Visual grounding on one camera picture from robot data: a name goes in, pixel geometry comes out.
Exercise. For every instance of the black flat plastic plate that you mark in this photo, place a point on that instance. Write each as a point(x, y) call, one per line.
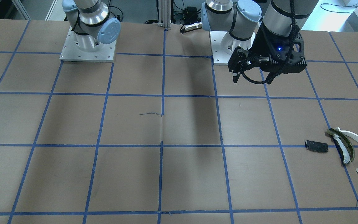
point(318, 147)

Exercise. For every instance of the olive green brake shoe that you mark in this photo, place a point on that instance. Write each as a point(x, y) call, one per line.
point(343, 144)

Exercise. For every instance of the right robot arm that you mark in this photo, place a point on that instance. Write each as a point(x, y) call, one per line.
point(91, 23)

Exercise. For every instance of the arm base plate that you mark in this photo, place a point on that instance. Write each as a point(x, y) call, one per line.
point(84, 48)
point(225, 51)

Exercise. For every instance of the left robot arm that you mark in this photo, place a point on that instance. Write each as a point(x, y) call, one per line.
point(242, 18)

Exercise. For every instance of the aluminium frame post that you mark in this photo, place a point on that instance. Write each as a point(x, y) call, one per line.
point(165, 13)

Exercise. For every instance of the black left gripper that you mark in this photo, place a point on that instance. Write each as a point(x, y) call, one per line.
point(263, 42)

